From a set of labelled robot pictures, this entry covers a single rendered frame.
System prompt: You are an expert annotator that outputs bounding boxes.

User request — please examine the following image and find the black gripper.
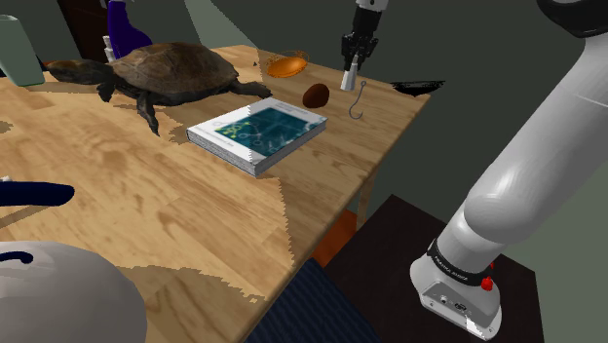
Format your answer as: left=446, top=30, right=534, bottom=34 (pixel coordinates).
left=340, top=6, right=383, bottom=72

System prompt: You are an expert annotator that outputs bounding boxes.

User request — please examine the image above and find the small white tapered stick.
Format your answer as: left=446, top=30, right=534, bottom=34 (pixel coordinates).
left=339, top=55, right=359, bottom=92

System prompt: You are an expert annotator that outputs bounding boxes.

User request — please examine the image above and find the brown egg-shaped object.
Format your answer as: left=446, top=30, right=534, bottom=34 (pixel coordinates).
left=302, top=83, right=331, bottom=109

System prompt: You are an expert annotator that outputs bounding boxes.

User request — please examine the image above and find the grey metal hook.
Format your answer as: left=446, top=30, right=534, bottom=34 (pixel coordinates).
left=348, top=80, right=368, bottom=121

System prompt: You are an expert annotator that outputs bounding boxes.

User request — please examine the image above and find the teal and white book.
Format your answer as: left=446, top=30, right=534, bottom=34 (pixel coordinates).
left=185, top=96, right=328, bottom=179

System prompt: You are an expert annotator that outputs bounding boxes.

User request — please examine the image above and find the brown turtle figure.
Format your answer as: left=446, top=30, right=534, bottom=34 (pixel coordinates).
left=46, top=41, right=274, bottom=137

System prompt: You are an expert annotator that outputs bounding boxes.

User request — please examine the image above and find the orange box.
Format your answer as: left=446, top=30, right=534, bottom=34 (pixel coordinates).
left=310, top=209, right=359, bottom=269

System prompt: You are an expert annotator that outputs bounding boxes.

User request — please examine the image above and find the purple spray bottle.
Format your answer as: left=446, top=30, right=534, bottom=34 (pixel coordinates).
left=102, top=0, right=154, bottom=63

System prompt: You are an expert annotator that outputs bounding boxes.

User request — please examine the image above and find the dark robot stand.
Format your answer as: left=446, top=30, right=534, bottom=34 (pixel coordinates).
left=323, top=193, right=546, bottom=343

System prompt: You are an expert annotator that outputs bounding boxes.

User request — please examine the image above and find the wooden table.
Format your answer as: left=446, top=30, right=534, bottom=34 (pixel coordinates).
left=0, top=44, right=432, bottom=343

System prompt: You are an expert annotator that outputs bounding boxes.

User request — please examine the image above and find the dark blue striped seat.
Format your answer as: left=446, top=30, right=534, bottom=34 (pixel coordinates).
left=245, top=257, right=383, bottom=343

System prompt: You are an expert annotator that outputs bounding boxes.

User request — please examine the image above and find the dark brown cabinet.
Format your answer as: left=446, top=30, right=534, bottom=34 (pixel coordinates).
left=57, top=0, right=112, bottom=64

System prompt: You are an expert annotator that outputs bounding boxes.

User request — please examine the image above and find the pale green box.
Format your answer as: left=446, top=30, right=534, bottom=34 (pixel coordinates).
left=0, top=14, right=47, bottom=88

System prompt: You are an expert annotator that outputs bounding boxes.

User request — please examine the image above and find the orange wire basket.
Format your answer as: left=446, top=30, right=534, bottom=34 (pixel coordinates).
left=264, top=50, right=311, bottom=79

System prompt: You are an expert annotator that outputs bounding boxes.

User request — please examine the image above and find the dark blue handle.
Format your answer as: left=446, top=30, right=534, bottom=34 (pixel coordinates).
left=0, top=175, right=76, bottom=209

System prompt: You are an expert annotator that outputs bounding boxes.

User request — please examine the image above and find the grey dome with blue handle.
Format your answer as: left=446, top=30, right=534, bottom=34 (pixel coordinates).
left=0, top=240, right=149, bottom=343

